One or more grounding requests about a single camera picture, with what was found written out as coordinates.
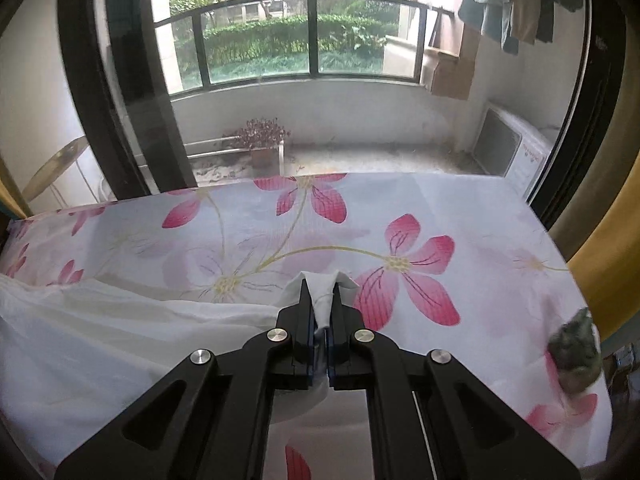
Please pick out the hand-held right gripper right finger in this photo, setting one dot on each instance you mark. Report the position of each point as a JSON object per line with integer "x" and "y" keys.
{"x": 340, "y": 340}

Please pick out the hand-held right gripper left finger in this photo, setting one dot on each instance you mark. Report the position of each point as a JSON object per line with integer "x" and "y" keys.
{"x": 302, "y": 340}

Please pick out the large white garment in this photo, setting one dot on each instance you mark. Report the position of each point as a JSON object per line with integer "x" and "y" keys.
{"x": 125, "y": 350}

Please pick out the floral bed sheet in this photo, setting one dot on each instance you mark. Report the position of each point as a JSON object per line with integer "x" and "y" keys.
{"x": 450, "y": 210}

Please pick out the white plant stand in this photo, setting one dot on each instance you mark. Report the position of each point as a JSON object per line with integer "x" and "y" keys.
{"x": 281, "y": 157}

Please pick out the potted plant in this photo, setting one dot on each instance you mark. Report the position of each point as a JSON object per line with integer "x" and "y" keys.
{"x": 262, "y": 132}

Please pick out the grey-green lumpy object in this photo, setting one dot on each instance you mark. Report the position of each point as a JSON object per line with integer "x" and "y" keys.
{"x": 575, "y": 355}

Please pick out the white appliance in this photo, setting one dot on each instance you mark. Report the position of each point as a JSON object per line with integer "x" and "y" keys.
{"x": 530, "y": 155}

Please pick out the yellow curtain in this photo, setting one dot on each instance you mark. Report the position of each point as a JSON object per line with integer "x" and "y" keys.
{"x": 12, "y": 195}
{"x": 615, "y": 270}

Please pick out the flat cardboard piece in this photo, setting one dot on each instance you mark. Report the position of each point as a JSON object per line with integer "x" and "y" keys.
{"x": 450, "y": 75}

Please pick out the golden round disc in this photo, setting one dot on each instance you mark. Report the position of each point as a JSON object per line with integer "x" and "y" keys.
{"x": 55, "y": 165}

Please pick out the dark metal window railing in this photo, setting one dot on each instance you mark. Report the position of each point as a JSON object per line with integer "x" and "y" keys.
{"x": 310, "y": 35}

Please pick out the hanging beige garment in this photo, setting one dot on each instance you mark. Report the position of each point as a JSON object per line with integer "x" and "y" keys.
{"x": 527, "y": 5}

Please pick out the dark sliding door frame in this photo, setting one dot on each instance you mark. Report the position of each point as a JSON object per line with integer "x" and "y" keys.
{"x": 595, "y": 135}
{"x": 125, "y": 110}

